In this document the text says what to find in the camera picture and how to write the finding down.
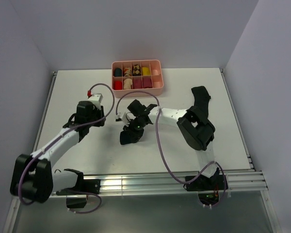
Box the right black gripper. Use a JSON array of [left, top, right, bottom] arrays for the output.
[[124, 118, 146, 143]]

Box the maroon purple striped sock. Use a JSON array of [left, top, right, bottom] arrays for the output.
[[143, 77, 153, 88]]

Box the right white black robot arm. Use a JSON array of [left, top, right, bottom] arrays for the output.
[[117, 100, 220, 189]]

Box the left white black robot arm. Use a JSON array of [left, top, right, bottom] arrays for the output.
[[10, 100, 105, 203]]

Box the beige patterned rolled sock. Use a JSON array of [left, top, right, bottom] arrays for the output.
[[123, 78, 133, 90]]

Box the red rolled sock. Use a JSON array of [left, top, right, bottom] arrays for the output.
[[113, 81, 123, 90]]

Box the maroon rolled sock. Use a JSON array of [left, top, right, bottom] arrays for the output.
[[133, 78, 143, 89]]

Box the pink divided organizer box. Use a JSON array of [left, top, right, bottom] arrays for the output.
[[111, 60, 164, 98]]

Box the dark navy rolled sock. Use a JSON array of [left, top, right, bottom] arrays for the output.
[[113, 67, 122, 77]]

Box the brown checkered rolled sock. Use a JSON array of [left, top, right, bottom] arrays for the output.
[[132, 65, 142, 76]]

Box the yellow rolled sock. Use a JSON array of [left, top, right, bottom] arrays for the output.
[[142, 67, 151, 76]]

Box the brown cream patterned rolled sock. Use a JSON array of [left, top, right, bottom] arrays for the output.
[[123, 67, 132, 77]]

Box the black sock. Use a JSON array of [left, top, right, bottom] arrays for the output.
[[190, 86, 211, 124]]

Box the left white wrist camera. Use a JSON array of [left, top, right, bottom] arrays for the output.
[[87, 90, 103, 109]]

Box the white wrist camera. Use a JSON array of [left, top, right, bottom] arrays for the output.
[[87, 90, 103, 109], [115, 112, 127, 122]]

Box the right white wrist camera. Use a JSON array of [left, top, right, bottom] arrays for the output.
[[115, 112, 127, 122]]

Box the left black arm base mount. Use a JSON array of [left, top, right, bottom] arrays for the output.
[[55, 179, 102, 214]]

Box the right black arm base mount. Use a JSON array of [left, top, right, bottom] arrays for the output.
[[183, 174, 228, 205]]

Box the aluminium frame rail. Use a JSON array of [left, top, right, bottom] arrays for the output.
[[49, 171, 268, 198]]

